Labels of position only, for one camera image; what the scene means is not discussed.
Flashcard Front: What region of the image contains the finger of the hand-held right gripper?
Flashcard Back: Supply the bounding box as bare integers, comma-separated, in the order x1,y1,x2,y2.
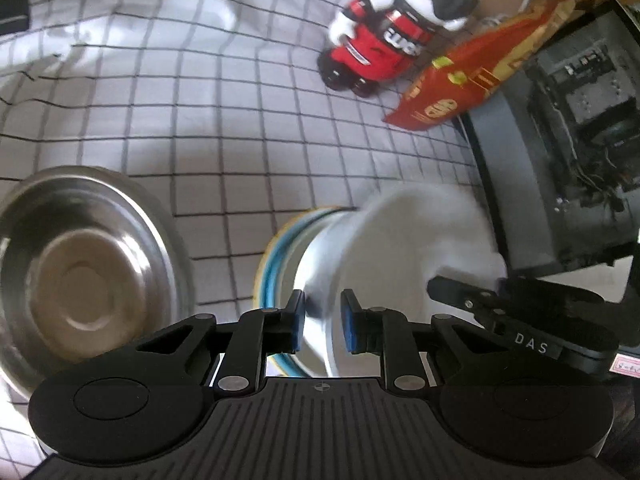
427,275,506,321

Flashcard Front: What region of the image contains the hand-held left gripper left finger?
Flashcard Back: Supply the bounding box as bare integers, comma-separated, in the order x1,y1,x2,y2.
132,290,307,393

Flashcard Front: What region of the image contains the red white sticker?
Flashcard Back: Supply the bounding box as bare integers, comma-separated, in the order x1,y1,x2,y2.
609,352,640,381

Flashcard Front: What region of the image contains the blue bowl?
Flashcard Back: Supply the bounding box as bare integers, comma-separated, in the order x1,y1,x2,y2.
260,207,361,381

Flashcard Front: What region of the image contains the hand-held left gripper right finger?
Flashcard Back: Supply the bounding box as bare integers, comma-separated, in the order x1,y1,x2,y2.
340,289,503,393

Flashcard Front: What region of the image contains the stainless steel bowl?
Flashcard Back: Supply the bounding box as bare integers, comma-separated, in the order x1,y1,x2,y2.
0,165,195,402

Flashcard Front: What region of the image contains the cream yellow bowl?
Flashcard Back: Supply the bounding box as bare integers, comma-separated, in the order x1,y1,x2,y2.
252,205,346,378

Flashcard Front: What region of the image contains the white black grid tablecloth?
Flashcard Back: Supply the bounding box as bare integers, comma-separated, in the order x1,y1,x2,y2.
0,0,506,461

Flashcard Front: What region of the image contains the red brown snack bag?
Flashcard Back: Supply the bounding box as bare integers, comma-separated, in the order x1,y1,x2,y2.
384,0,612,133

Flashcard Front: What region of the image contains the white floral cup bowl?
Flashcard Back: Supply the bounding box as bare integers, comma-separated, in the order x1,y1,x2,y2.
292,184,510,380

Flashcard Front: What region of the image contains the panda robot toy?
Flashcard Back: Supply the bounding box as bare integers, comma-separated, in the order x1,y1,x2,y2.
317,0,483,98

